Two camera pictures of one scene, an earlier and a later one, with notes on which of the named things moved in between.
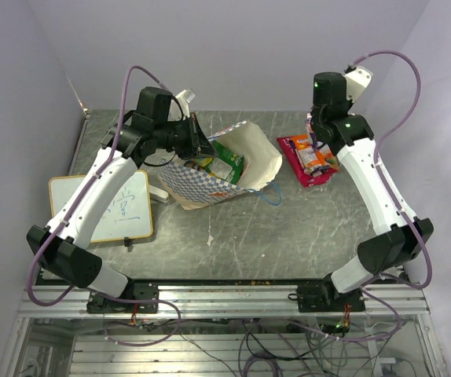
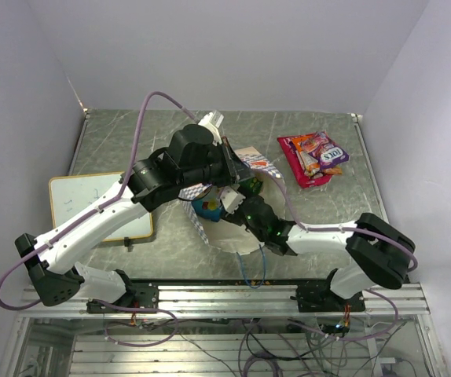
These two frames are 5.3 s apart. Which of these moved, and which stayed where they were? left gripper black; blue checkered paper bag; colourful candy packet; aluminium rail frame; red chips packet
Moved: colourful candy packet; left gripper black; blue checkered paper bag
Stayed: red chips packet; aluminium rail frame
